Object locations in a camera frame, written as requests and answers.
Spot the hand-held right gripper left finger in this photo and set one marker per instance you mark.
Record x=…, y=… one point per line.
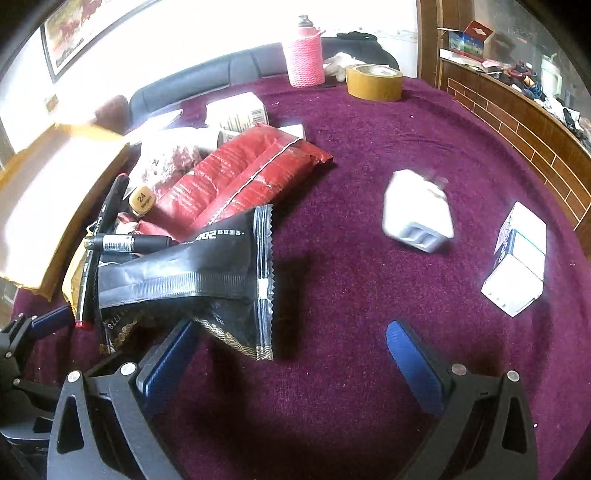
x=168, y=364

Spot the black snack packet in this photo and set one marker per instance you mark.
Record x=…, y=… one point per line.
x=194, y=272

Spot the yellow tape roll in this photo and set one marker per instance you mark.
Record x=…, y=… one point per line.
x=374, y=85

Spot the brown chair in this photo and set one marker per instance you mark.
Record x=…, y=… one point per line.
x=111, y=110

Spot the yellow cardboard box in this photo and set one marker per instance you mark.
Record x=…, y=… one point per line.
x=46, y=207

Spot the red snack bag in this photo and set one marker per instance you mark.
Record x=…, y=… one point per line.
x=240, y=170

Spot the white plastic bottle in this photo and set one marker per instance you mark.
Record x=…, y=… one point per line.
x=228, y=137

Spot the colourful cardboard box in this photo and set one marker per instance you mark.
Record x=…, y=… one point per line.
x=466, y=44

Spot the white charger adapter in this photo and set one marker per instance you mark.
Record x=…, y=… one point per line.
x=415, y=207

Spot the clear plastic bag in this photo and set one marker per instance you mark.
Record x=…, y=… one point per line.
x=166, y=157

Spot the black marker red cap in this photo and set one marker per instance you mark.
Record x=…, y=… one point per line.
x=108, y=207

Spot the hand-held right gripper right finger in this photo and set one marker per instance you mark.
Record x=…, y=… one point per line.
x=415, y=369

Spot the black sofa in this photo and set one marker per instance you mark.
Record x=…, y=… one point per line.
x=184, y=87

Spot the clutter of small tools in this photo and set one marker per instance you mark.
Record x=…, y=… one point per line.
x=531, y=85

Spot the white paper pad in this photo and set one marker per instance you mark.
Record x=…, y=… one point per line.
x=157, y=122

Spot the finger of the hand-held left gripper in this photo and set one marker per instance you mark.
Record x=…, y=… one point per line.
x=51, y=319

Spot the black marker grey cap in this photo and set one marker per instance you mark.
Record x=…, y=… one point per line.
x=129, y=242

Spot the wall switch plate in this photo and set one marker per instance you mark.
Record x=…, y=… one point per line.
x=51, y=102

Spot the large white medicine box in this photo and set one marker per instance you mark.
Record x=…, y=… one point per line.
x=231, y=110

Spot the wooden cabinet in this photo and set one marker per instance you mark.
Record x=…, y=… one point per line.
x=521, y=124

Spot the black marker tan cap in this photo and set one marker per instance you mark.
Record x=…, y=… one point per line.
x=142, y=201

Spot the pink knitted thermos bottle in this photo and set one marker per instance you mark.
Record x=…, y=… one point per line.
x=302, y=55

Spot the small white blue box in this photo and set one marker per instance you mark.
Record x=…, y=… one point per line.
x=517, y=267

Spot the white gloves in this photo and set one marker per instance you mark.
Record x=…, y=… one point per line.
x=337, y=67

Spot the framed wall painting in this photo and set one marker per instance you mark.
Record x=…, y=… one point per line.
x=69, y=32

